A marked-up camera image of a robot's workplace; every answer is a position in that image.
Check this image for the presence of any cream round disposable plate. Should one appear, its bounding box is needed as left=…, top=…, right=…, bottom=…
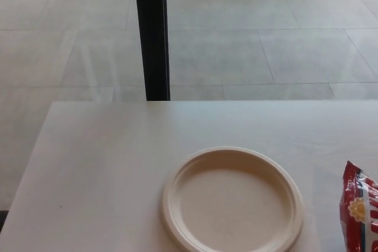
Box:
left=161, top=146, right=305, bottom=252

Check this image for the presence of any red white sunflower seed bag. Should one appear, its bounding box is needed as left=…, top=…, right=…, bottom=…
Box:
left=338, top=160, right=378, bottom=252

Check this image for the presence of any black vertical window post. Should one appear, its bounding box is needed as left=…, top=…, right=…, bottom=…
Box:
left=133, top=0, right=171, bottom=102

